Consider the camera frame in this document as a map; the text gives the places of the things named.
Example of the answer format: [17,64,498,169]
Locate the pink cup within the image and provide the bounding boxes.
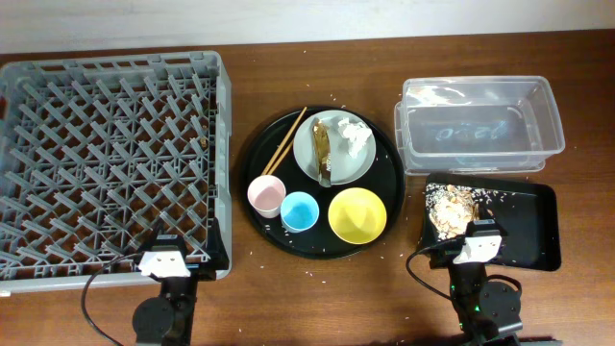
[247,175,286,218]

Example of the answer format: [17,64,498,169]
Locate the blue cup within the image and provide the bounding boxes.
[280,191,320,233]

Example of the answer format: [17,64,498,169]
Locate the white napkin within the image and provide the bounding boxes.
[337,118,372,159]

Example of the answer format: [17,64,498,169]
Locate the gold foil wrapper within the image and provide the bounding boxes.
[312,119,332,187]

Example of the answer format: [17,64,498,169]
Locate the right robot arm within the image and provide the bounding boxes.
[430,219,523,346]

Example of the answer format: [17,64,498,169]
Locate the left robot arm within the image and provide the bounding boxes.
[132,220,231,345]

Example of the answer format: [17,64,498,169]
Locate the grey dishwasher rack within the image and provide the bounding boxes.
[1,51,233,296]

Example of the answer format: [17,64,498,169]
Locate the food scraps pile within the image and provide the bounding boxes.
[426,183,479,240]

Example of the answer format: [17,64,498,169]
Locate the black rectangular tray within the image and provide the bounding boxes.
[425,173,561,271]

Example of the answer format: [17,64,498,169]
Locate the clear plastic bin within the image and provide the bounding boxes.
[394,76,565,176]

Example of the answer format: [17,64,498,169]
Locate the yellow bowl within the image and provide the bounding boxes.
[328,187,387,245]

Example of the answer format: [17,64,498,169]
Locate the grey round plate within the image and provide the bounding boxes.
[293,110,377,185]

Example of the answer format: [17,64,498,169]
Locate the wooden chopstick lower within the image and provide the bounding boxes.
[265,140,294,175]

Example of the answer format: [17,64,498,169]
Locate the wooden chopstick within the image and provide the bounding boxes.
[265,140,294,175]
[261,107,308,176]

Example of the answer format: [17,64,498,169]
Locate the wooden chopstick upper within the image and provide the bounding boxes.
[261,107,308,176]

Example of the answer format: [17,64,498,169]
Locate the right black cable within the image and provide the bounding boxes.
[406,239,465,302]

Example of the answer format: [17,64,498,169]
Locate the black cable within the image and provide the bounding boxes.
[406,239,465,302]
[80,252,145,346]

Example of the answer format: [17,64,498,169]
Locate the left black cable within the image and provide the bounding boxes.
[80,252,145,346]

